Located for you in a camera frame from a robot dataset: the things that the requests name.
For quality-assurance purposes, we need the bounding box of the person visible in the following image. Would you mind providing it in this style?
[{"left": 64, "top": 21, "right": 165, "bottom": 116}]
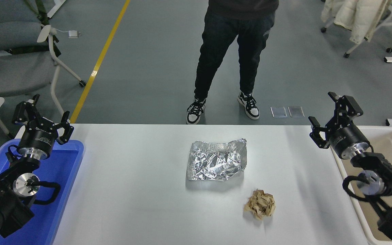
[{"left": 186, "top": 0, "right": 279, "bottom": 125}]

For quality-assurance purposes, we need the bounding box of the dark green strap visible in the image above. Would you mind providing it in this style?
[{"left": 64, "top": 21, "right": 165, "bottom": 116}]
[{"left": 5, "top": 0, "right": 62, "bottom": 56}]

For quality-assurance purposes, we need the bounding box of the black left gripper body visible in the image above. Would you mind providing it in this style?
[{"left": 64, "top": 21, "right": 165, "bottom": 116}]
[{"left": 16, "top": 119, "right": 59, "bottom": 155}]

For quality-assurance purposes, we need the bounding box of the grey office chair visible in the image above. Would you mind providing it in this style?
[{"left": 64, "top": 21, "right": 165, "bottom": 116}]
[{"left": 0, "top": 0, "right": 87, "bottom": 116}]

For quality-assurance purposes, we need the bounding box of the large pale plastic bin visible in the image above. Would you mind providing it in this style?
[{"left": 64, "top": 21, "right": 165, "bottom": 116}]
[{"left": 329, "top": 125, "right": 392, "bottom": 245}]

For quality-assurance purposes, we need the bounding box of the white power adapter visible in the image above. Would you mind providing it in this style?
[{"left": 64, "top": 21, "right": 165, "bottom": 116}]
[{"left": 57, "top": 29, "right": 80, "bottom": 38}]

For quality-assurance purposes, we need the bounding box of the cream padded coat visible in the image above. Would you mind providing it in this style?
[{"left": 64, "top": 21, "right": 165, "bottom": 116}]
[{"left": 321, "top": 0, "right": 392, "bottom": 44}]

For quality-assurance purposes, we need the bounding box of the blue plastic tray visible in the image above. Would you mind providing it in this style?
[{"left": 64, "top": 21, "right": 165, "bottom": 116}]
[{"left": 0, "top": 139, "right": 85, "bottom": 245}]

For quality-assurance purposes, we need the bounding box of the white table leg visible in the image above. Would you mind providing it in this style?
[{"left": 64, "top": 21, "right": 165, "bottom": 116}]
[{"left": 47, "top": 0, "right": 66, "bottom": 18}]

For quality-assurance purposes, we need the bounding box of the tan paper ball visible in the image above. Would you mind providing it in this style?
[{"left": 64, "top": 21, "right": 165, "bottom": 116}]
[{"left": 244, "top": 189, "right": 277, "bottom": 221}]

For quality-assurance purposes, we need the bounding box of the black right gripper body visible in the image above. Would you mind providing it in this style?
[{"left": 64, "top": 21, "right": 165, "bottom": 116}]
[{"left": 328, "top": 122, "right": 369, "bottom": 154}]

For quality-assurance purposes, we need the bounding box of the silver foil tray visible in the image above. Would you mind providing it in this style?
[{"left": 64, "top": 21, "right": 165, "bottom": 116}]
[{"left": 186, "top": 138, "right": 248, "bottom": 182}]

